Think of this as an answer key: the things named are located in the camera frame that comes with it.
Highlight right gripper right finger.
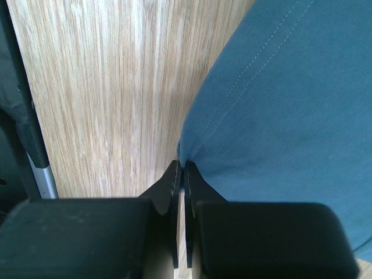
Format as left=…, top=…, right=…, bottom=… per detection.
left=184, top=162, right=360, bottom=278

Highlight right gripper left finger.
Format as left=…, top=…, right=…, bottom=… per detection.
left=1, top=160, right=182, bottom=278

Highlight blue-grey t-shirt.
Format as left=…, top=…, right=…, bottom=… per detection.
left=177, top=1, right=371, bottom=261

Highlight aluminium frame rail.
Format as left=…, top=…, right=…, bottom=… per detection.
left=27, top=153, right=59, bottom=199

